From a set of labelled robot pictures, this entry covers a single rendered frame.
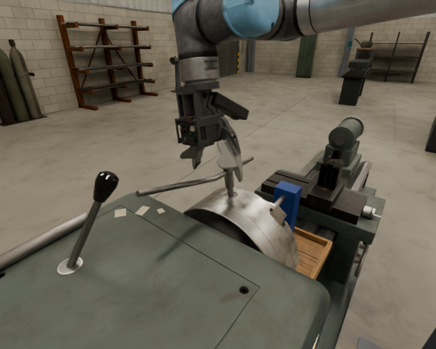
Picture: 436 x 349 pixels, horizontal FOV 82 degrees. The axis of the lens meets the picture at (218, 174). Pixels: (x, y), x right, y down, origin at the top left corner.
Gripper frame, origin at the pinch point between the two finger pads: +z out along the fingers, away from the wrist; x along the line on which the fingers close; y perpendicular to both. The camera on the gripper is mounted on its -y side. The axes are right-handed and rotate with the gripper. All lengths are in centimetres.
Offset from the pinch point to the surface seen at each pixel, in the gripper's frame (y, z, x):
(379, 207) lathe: -80, 39, 16
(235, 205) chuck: -1.1, 7.3, 3.8
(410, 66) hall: -1395, 11, -210
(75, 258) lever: 31.6, 3.8, -0.9
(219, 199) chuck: -0.8, 6.9, -1.1
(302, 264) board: -30, 43, 6
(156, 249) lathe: 20.7, 6.1, 4.7
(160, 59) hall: -516, -99, -789
